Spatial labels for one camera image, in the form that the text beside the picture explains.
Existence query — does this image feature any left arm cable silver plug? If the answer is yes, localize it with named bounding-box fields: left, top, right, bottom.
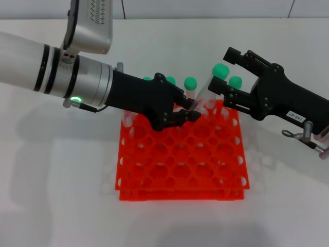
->
left=63, top=99, right=112, bottom=113

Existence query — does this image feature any orange plastic test tube rack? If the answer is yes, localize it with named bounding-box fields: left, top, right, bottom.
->
left=115, top=99, right=250, bottom=201

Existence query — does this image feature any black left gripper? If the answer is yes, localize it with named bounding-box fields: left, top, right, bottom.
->
left=106, top=70, right=202, bottom=131

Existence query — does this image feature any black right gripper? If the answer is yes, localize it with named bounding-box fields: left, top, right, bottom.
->
left=207, top=46, right=329, bottom=136

